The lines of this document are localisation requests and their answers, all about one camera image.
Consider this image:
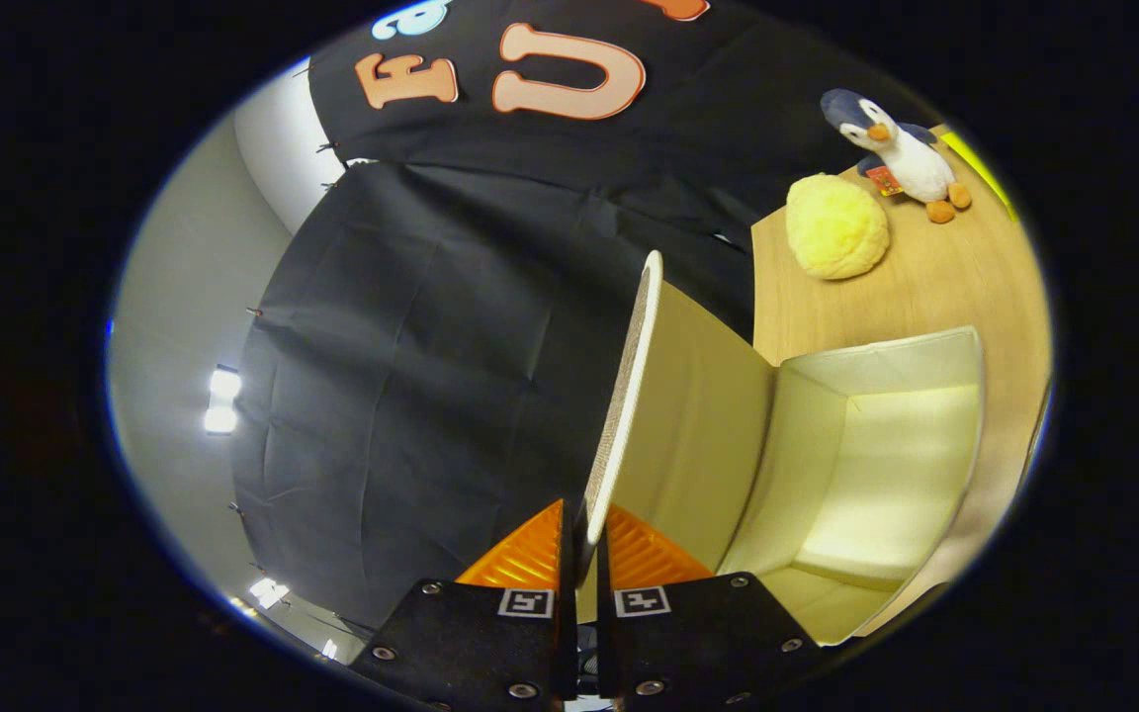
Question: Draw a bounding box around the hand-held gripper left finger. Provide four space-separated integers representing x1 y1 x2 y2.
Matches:
350 497 578 712

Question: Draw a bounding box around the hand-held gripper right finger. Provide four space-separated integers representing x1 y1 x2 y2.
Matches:
597 504 823 711

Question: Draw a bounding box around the cream fabric storage box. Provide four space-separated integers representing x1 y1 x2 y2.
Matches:
579 250 986 649

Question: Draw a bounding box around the row of small black clips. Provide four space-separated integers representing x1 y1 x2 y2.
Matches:
223 59 348 634

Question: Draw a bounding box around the yellow round plush toy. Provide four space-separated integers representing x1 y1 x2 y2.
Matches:
785 173 892 281

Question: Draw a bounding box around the penguin plush toy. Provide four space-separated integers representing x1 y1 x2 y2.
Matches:
820 87 973 224

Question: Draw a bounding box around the yellow book with red label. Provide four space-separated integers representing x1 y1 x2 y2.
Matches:
943 129 1017 221

